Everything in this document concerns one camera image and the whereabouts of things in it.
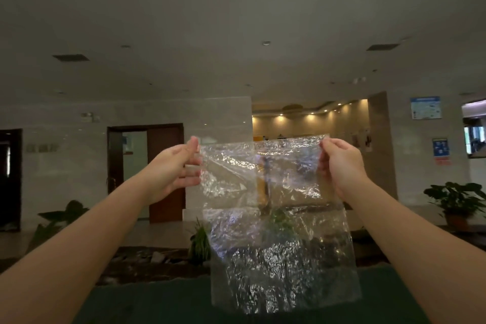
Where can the small grey stone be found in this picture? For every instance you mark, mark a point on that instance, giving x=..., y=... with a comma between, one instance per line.
x=158, y=257

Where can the dark brown door frame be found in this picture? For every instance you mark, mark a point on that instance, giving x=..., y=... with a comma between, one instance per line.
x=115, y=156

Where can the bright glass window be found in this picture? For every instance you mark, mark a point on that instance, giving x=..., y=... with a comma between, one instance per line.
x=474, y=137

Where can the large-leaf dark green plant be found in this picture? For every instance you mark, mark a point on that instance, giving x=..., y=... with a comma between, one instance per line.
x=72, y=211

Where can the person's left forearm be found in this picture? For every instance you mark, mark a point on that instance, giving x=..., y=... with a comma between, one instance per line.
x=76, y=251

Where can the dark ceiling vent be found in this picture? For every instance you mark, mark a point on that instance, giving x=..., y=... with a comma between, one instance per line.
x=71, y=58
x=382, y=47

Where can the person's right forearm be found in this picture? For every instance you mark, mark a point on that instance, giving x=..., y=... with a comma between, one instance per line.
x=417, y=251

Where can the clear plastic bag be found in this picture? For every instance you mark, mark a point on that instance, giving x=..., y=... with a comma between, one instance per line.
x=281, y=259

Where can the person's left hand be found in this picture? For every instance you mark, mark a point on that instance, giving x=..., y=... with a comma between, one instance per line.
x=171, y=172

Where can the potted green grass plant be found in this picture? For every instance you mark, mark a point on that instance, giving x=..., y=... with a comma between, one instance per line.
x=280, y=218
x=200, y=244

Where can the blue and red notice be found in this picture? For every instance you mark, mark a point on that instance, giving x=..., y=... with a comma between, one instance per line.
x=440, y=149

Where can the small wall sign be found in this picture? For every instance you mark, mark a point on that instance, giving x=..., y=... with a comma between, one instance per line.
x=90, y=117

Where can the brown wooden door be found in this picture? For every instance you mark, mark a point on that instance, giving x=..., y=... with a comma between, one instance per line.
x=167, y=213

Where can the blue wall poster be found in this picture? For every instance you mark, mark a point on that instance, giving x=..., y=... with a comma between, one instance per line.
x=425, y=108

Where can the dark stone planter bed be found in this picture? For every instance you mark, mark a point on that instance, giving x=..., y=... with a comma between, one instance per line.
x=133, y=268

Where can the person's right hand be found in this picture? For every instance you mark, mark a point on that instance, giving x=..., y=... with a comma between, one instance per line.
x=343, y=168

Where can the dark green table cover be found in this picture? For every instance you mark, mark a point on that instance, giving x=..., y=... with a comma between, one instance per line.
x=152, y=304

